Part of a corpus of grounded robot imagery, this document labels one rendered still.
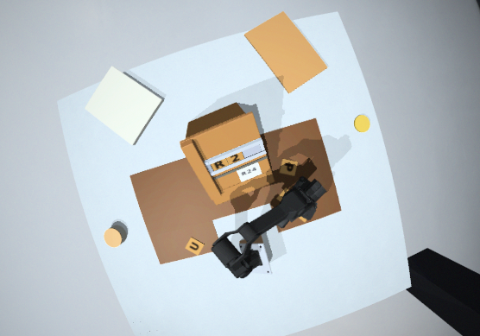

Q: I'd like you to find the white paper ticket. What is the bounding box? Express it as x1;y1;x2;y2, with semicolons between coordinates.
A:
237;162;262;182

